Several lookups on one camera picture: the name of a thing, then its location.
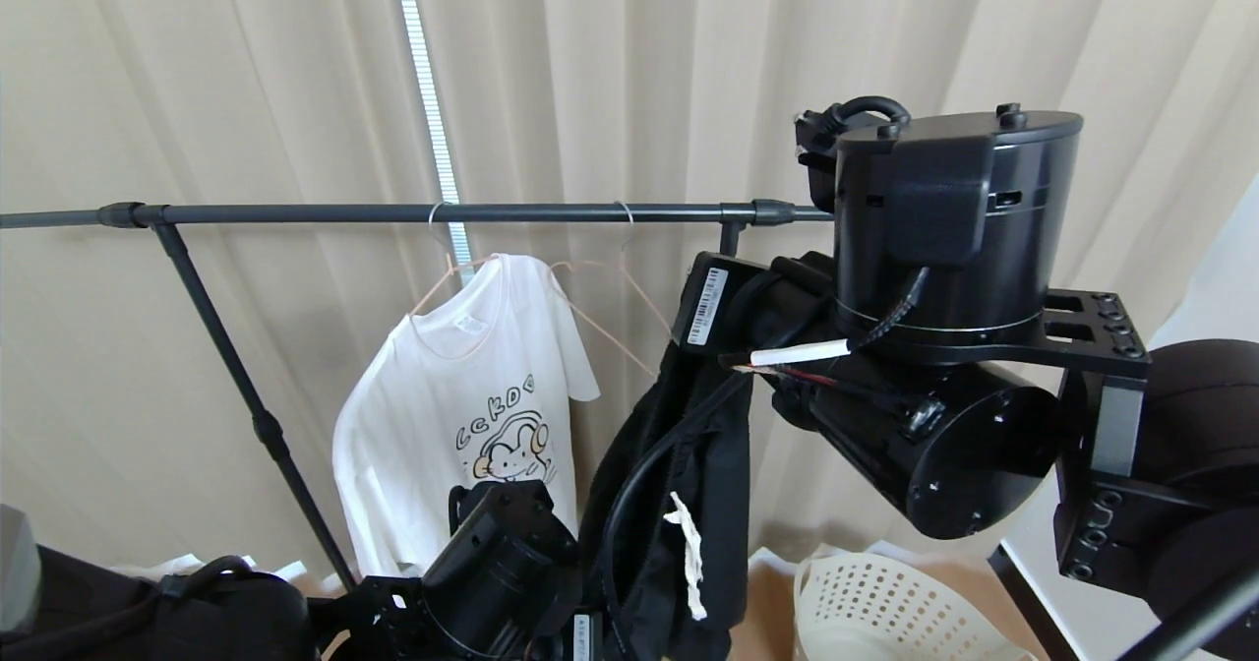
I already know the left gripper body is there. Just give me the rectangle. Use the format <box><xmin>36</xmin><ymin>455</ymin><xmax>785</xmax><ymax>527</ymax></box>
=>
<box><xmin>539</xmin><ymin>610</ymin><xmax>603</xmax><ymax>661</ymax></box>

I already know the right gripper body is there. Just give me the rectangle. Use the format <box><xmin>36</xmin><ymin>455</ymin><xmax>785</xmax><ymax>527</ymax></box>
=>
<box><xmin>672</xmin><ymin>251</ymin><xmax>839</xmax><ymax>352</ymax></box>

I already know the black garment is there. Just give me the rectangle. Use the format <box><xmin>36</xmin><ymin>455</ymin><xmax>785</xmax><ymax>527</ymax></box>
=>
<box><xmin>578</xmin><ymin>339</ymin><xmax>756</xmax><ymax>661</ymax></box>

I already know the white printed shirt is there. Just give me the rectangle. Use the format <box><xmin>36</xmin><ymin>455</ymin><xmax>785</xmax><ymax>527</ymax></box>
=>
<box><xmin>331</xmin><ymin>253</ymin><xmax>602</xmax><ymax>579</ymax></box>

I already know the pink clothes hanger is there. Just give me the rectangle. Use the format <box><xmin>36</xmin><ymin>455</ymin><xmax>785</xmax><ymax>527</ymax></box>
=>
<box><xmin>407</xmin><ymin>202</ymin><xmax>505</xmax><ymax>362</ymax></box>
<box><xmin>548</xmin><ymin>202</ymin><xmax>681</xmax><ymax>378</ymax></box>

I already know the white laundry basket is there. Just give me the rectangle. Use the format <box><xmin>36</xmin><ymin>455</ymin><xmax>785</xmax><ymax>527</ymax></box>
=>
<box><xmin>792</xmin><ymin>550</ymin><xmax>1042</xmax><ymax>661</ymax></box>

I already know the black clothes rack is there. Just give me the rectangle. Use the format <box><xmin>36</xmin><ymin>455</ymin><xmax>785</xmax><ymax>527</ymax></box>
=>
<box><xmin>0</xmin><ymin>199</ymin><xmax>837</xmax><ymax>593</ymax></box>

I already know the beige curtain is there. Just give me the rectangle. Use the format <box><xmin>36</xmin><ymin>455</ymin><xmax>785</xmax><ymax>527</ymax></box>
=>
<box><xmin>0</xmin><ymin>0</ymin><xmax>1259</xmax><ymax>583</ymax></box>

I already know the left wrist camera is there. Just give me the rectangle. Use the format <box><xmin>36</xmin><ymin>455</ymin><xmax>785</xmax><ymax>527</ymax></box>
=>
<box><xmin>448</xmin><ymin>481</ymin><xmax>581</xmax><ymax>569</ymax></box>

